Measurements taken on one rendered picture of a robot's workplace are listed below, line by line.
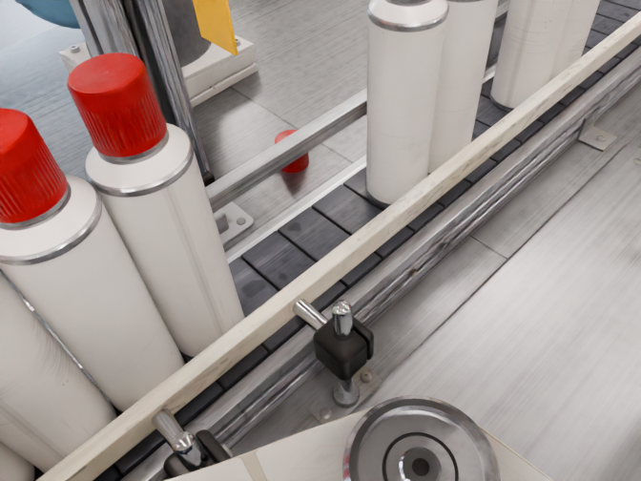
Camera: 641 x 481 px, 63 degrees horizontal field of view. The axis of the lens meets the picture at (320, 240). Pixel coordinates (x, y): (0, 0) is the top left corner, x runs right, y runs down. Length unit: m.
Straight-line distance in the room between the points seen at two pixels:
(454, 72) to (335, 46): 0.37
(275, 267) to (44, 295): 0.20
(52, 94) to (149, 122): 0.54
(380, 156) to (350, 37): 0.39
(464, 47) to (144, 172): 0.25
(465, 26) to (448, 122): 0.08
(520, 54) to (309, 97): 0.26
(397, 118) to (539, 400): 0.21
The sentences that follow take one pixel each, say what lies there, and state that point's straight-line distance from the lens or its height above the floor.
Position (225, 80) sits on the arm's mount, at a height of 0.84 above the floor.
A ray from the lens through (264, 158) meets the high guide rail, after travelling 0.38.
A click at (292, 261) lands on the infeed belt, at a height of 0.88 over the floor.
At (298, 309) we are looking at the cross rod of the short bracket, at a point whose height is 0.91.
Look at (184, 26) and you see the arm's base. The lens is 0.68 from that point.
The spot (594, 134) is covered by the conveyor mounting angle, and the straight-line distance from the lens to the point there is 0.65.
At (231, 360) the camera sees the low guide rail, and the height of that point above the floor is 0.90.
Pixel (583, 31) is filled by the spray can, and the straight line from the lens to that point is 0.59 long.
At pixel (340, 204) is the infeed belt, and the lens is 0.45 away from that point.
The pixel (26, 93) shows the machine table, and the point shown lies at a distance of 0.81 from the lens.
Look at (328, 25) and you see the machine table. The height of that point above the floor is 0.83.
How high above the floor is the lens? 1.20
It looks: 49 degrees down
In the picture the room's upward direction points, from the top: 5 degrees counter-clockwise
